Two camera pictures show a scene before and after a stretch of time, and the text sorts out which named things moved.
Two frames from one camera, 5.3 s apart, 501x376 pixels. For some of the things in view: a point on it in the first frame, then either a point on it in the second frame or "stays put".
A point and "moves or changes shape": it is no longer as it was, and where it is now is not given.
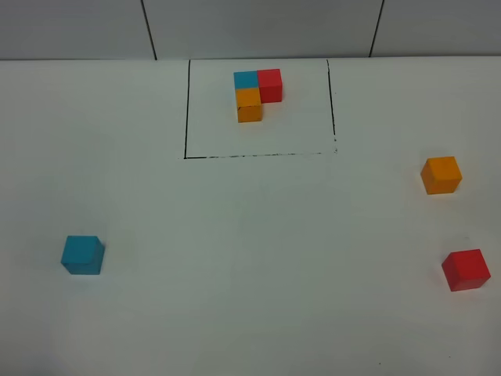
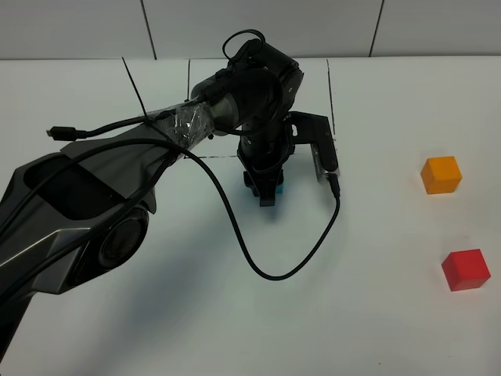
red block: x=466 y=270 stays put
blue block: x=83 y=254 moves or changes shape
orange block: x=441 y=175 stays put
